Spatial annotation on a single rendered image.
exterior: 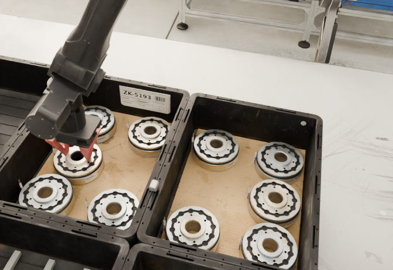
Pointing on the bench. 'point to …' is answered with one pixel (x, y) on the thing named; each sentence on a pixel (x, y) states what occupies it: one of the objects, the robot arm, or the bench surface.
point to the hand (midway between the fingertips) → (77, 153)
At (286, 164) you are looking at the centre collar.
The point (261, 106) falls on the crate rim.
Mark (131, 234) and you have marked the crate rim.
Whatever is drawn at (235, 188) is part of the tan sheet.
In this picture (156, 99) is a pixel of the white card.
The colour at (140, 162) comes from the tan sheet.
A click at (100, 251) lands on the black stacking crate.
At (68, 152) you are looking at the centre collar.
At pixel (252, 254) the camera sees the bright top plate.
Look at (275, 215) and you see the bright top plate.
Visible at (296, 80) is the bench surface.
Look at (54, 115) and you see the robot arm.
